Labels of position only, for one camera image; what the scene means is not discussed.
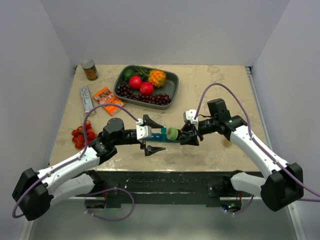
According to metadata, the green bottle lid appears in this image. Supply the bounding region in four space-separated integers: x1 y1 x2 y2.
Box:
166 127 179 141

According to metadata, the teal weekly pill organizer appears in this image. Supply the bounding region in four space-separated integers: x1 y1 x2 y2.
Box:
147 127 179 143

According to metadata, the green lidded pill bottle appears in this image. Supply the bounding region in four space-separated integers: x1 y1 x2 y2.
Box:
176 129 187 142

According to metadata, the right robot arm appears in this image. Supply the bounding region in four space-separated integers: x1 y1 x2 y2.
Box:
166 98 304 212

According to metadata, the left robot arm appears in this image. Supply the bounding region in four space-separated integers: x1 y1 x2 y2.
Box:
12 114 163 221

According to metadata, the red apple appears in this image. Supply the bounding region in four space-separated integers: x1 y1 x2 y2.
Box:
129 75 143 90
139 82 154 96

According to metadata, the dark red grape bunch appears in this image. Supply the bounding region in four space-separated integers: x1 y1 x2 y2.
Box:
115 83 172 106

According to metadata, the grey fruit tray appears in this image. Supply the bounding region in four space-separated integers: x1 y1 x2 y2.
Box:
113 65 179 110

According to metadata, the orange spiky fruit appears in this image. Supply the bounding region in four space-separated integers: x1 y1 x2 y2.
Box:
148 70 167 88

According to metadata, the orange snack box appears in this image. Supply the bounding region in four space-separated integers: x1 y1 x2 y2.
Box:
93 87 125 116

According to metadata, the green herb sprig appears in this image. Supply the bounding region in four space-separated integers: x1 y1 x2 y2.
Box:
135 65 149 79

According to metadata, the green lime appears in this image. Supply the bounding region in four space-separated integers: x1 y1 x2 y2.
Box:
123 69 135 81

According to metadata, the red cherry tomato cluster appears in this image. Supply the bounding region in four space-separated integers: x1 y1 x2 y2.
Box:
71 120 98 150

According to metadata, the silver toothpaste box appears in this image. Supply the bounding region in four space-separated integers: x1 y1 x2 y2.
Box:
80 85 94 114

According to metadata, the tin can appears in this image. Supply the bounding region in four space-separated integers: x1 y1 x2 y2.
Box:
81 59 99 81

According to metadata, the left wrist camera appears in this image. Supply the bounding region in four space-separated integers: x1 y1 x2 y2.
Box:
135 118 152 142

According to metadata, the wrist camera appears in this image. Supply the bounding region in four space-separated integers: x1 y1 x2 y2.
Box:
183 109 199 127
135 118 152 142

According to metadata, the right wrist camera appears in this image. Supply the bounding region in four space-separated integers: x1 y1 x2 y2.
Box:
183 109 199 127

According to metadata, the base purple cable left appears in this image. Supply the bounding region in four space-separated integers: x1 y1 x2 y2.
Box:
84 185 136 222

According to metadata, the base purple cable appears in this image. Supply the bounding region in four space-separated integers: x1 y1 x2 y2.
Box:
84 185 136 222
223 191 255 216

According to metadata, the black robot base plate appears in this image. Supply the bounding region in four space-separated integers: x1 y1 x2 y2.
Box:
86 170 250 208

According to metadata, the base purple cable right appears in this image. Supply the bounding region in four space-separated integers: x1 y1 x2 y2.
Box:
223 191 255 216

